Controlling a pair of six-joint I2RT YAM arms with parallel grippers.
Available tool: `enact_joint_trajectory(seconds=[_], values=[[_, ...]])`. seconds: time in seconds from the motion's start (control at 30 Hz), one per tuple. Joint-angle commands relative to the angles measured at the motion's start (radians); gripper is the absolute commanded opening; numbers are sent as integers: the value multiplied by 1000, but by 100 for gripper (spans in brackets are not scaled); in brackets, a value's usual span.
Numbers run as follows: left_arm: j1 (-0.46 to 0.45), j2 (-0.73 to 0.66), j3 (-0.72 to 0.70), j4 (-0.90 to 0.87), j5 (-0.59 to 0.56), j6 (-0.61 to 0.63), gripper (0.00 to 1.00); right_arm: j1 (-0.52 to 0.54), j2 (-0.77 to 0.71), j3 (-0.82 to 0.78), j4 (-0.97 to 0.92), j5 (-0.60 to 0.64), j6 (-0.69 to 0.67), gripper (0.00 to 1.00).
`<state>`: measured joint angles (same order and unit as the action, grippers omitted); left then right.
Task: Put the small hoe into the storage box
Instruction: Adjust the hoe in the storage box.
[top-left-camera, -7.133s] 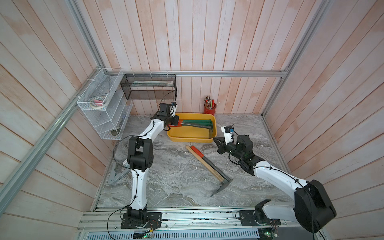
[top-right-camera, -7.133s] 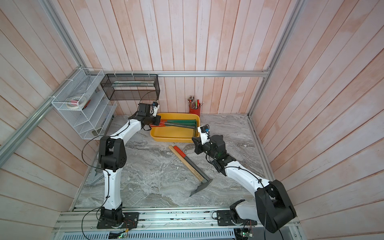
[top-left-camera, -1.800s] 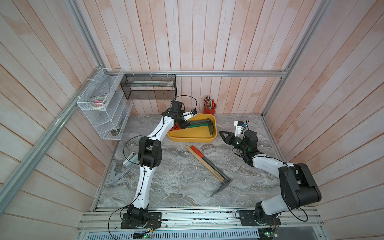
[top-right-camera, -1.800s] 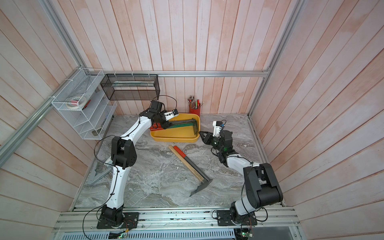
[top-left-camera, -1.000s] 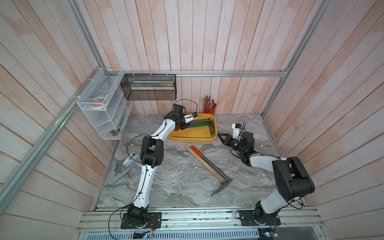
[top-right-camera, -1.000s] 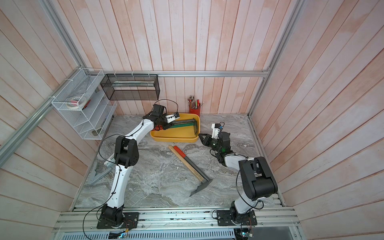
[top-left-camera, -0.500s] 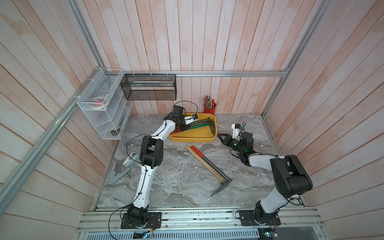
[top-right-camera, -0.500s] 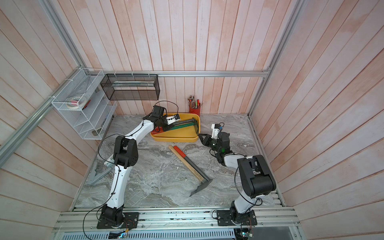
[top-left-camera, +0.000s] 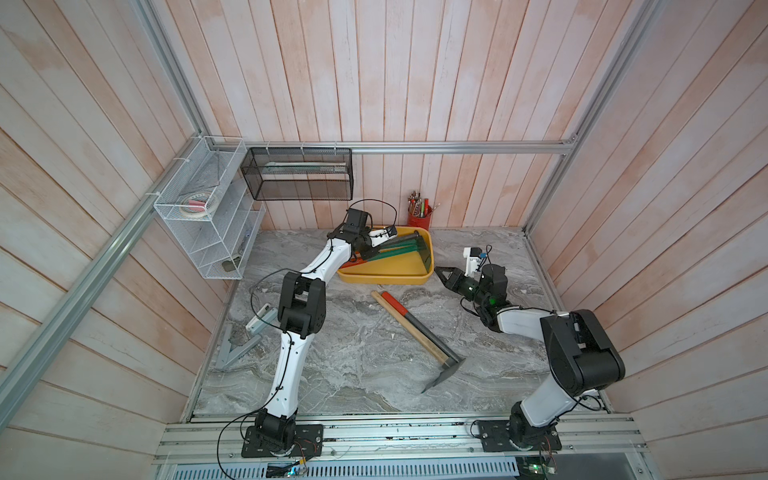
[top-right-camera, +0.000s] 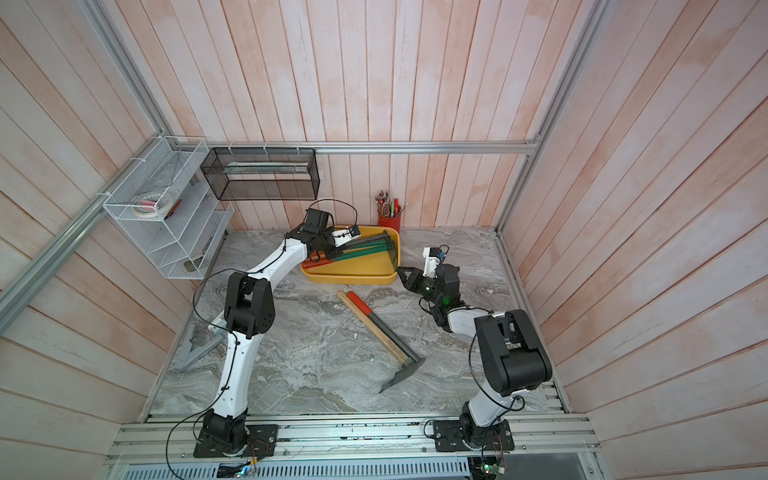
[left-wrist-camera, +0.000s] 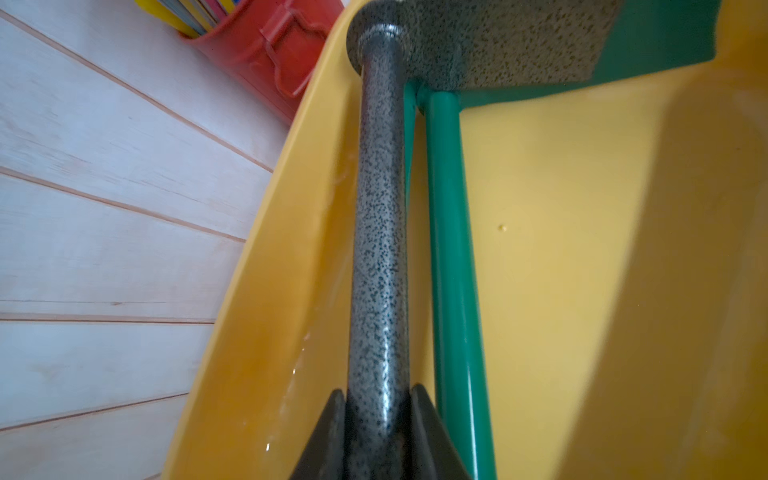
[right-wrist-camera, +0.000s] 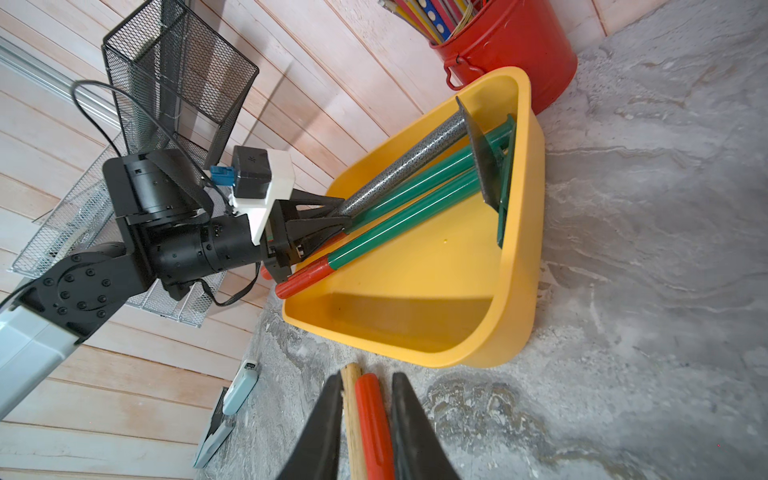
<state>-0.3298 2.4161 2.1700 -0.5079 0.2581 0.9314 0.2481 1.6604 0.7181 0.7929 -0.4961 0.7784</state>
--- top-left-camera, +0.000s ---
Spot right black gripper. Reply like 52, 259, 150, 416
435, 266, 490, 310

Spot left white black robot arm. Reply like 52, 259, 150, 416
248, 208, 397, 452

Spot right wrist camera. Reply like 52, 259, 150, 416
463, 247, 487, 277

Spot tape roll on shelf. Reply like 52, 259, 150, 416
179, 191, 217, 219

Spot grey hoe red grip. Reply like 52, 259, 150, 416
342, 231, 431, 269
380, 291, 465, 393

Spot white wire wall shelf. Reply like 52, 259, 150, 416
154, 136, 265, 280

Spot yellow plastic storage box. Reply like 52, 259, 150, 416
338, 227, 435, 285

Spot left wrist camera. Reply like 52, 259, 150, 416
369, 225, 398, 243

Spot pens in red cup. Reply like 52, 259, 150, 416
408, 191, 435, 218

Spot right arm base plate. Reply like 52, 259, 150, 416
475, 417, 562, 452

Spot green hoe red grip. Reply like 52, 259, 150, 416
341, 238, 432, 270
359, 232, 426, 260

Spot black mesh wall basket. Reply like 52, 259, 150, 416
240, 147, 354, 201

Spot red pen holder cup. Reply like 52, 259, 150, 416
407, 211, 432, 230

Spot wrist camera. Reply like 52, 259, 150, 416
463, 247, 487, 277
369, 225, 398, 243

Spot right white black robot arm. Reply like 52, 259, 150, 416
435, 264, 625, 450

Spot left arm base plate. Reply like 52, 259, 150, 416
241, 424, 324, 460

